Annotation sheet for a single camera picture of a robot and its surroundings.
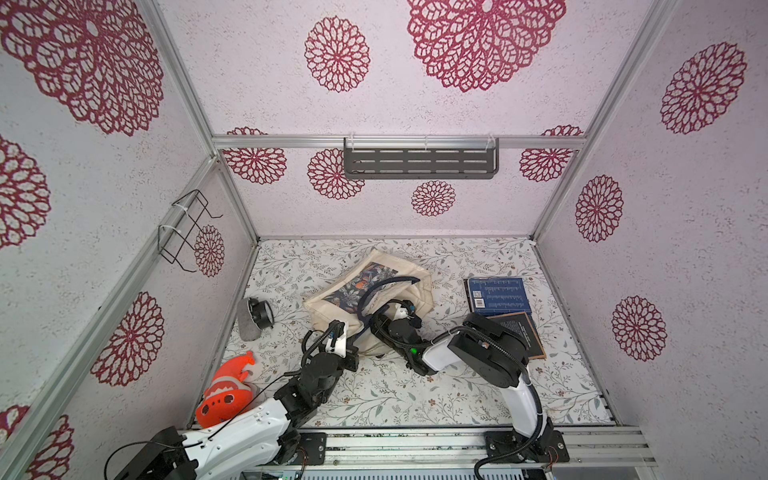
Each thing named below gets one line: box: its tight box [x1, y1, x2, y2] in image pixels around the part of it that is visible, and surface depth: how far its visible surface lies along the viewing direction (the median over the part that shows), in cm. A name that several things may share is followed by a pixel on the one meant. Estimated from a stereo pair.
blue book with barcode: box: [463, 277, 532, 317], surface depth 102 cm
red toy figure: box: [196, 351, 260, 428], surface depth 78 cm
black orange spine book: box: [486, 312, 547, 360], surface depth 91 cm
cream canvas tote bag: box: [304, 249, 435, 358], surface depth 93 cm
